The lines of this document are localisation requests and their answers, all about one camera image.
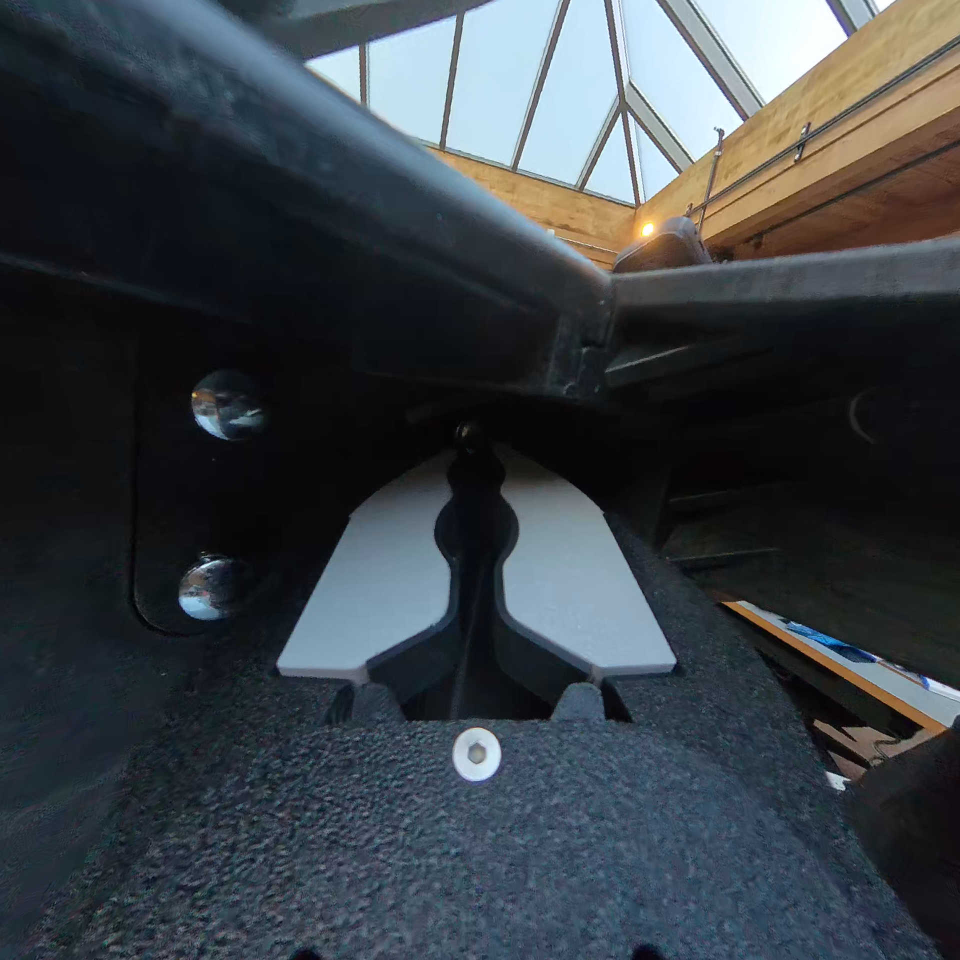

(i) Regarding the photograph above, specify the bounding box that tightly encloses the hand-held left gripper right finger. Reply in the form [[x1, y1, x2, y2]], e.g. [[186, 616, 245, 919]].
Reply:
[[491, 442, 678, 685]]

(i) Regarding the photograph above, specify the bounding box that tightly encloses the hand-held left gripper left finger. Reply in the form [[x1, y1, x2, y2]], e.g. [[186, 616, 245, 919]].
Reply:
[[276, 447, 465, 685]]

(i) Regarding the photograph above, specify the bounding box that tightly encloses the white desk with wooden edge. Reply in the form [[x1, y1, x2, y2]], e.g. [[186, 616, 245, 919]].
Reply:
[[721, 598, 960, 735]]

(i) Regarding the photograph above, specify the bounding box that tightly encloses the chrome dome bolt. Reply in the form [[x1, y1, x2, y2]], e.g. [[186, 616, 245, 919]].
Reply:
[[189, 369, 267, 442], [177, 553, 255, 622]]

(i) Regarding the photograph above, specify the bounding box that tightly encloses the blue cloth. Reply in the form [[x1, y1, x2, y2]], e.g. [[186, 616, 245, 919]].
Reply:
[[786, 621, 880, 665]]

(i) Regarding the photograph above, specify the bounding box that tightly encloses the black office chair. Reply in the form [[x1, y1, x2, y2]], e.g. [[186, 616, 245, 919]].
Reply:
[[613, 216, 714, 273]]

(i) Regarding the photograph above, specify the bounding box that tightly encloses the glass skylight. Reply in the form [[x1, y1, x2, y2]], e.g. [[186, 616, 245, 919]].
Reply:
[[303, 0, 879, 207]]

